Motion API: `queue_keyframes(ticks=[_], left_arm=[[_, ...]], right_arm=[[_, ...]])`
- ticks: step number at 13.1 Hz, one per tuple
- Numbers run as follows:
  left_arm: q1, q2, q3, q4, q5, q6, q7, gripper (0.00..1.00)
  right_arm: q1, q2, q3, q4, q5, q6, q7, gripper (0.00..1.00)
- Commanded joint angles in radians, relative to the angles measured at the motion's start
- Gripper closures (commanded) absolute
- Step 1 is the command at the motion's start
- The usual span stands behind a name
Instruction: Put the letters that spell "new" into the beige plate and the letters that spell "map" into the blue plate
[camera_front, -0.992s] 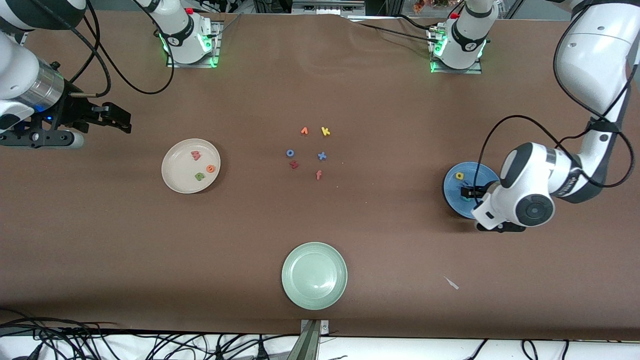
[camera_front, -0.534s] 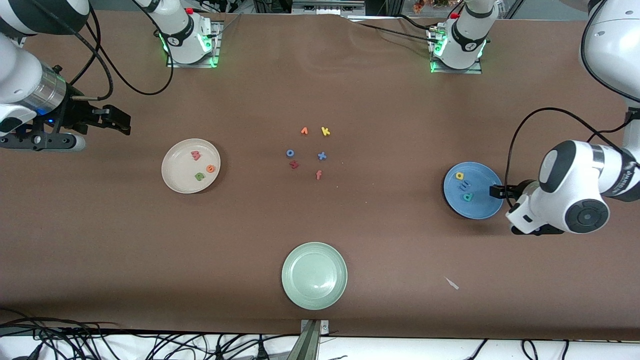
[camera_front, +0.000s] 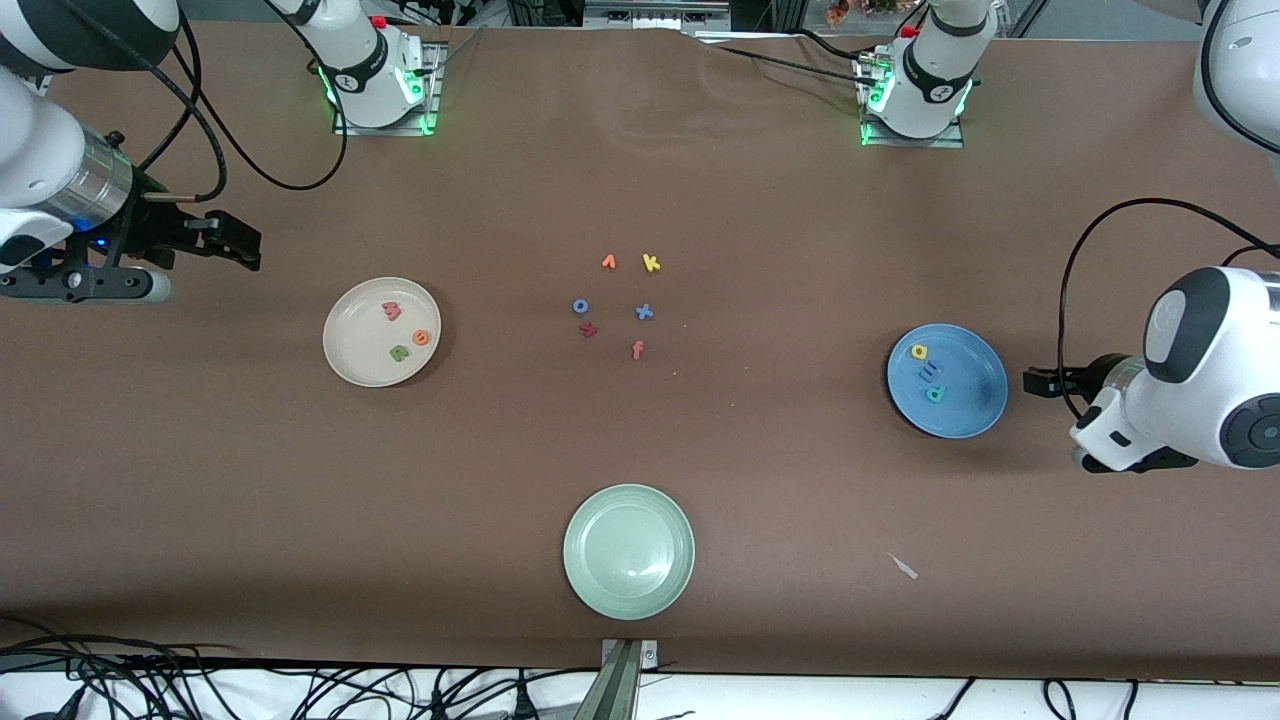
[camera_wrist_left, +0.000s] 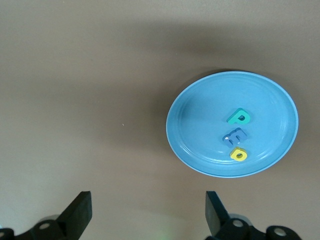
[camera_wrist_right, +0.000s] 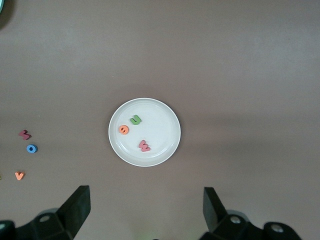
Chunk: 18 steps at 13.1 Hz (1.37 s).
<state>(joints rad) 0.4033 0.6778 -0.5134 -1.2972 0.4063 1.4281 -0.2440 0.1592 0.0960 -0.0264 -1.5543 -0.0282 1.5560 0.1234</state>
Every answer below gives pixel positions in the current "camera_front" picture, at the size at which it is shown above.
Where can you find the beige brown plate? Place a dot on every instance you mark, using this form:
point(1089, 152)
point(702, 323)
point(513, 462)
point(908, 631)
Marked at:
point(365, 340)

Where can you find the silver frame rail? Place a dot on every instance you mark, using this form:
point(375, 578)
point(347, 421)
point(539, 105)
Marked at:
point(650, 18)

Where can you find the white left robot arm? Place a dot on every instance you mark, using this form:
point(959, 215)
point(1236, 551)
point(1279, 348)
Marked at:
point(1200, 390)

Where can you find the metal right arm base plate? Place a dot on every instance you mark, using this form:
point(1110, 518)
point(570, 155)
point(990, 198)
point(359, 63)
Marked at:
point(431, 85)

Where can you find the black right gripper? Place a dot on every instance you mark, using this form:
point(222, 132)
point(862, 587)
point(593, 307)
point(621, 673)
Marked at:
point(152, 233)

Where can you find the blue plate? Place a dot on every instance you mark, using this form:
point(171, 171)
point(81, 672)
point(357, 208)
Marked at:
point(970, 390)

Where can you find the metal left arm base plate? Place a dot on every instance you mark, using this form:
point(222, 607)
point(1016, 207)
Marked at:
point(920, 142)

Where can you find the pink foam letter w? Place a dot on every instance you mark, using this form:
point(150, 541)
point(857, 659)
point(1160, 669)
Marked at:
point(391, 311)

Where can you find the brown table cover sheet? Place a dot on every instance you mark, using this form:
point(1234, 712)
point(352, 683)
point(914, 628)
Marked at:
point(250, 480)

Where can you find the small grey paper scrap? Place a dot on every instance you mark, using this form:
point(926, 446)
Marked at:
point(903, 566)

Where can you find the blue foam letter m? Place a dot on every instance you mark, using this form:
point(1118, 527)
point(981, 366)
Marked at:
point(932, 371)

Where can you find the pale green plate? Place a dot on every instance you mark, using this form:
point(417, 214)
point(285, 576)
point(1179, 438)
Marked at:
point(628, 552)

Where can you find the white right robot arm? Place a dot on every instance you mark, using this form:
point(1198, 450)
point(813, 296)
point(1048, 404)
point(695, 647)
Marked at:
point(40, 150)

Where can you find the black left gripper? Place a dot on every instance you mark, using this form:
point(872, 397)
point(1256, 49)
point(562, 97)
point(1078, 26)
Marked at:
point(1103, 375)

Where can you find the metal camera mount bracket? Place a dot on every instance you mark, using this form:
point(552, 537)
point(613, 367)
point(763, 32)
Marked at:
point(620, 690)

